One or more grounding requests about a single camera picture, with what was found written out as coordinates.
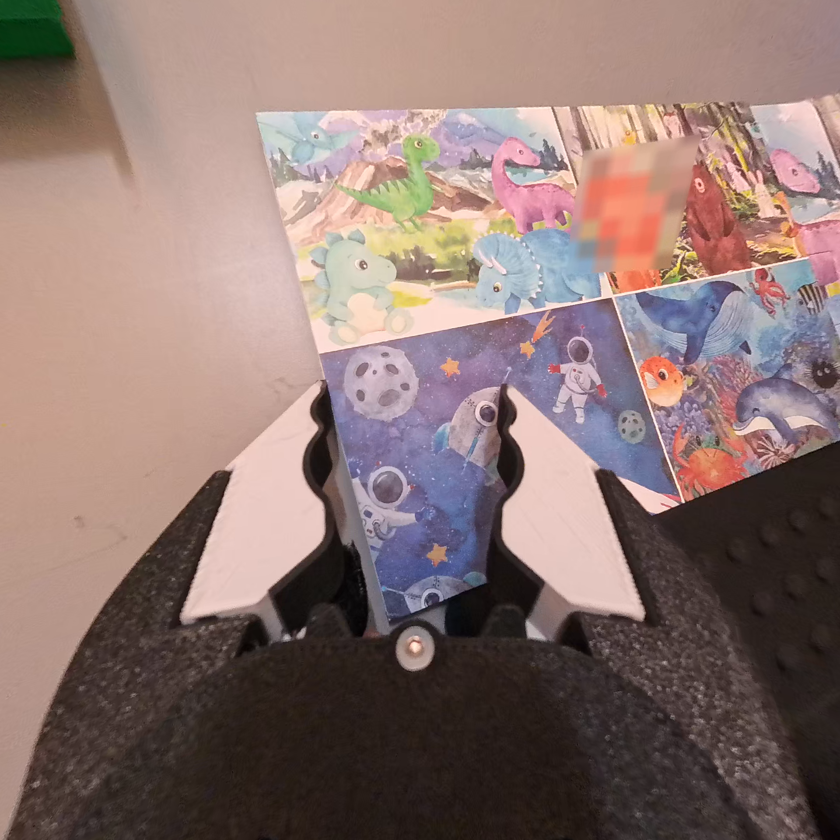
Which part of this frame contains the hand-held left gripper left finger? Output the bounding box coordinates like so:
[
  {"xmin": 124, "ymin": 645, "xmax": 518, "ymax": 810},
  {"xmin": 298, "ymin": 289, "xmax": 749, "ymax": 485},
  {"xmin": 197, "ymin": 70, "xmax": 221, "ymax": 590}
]
[{"xmin": 179, "ymin": 382, "xmax": 349, "ymax": 643}]

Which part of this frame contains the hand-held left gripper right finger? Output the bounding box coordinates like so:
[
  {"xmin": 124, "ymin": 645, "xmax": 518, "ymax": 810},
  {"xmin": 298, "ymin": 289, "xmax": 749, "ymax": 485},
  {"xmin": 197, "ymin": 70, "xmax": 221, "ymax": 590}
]
[{"xmin": 489, "ymin": 382, "xmax": 647, "ymax": 643}]

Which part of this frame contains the colourful puzzle box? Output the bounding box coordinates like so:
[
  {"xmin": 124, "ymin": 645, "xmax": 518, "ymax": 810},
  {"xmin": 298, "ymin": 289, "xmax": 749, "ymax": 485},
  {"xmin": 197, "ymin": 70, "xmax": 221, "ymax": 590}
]
[{"xmin": 255, "ymin": 98, "xmax": 840, "ymax": 623}]

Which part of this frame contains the grey desk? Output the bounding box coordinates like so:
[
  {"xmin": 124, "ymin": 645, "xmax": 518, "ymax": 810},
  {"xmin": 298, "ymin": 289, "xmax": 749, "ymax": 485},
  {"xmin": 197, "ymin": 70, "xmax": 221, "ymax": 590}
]
[{"xmin": 0, "ymin": 0, "xmax": 840, "ymax": 815}]

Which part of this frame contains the black dimpled surface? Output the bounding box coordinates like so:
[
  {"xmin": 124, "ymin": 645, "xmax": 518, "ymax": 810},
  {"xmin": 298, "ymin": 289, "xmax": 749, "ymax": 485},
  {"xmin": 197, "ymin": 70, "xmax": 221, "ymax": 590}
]
[{"xmin": 650, "ymin": 443, "xmax": 840, "ymax": 840}]

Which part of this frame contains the green plastic bin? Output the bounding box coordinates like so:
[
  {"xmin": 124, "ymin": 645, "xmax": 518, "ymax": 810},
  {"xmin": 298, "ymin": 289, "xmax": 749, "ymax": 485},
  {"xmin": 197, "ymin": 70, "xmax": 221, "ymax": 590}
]
[{"xmin": 0, "ymin": 0, "xmax": 76, "ymax": 61}]

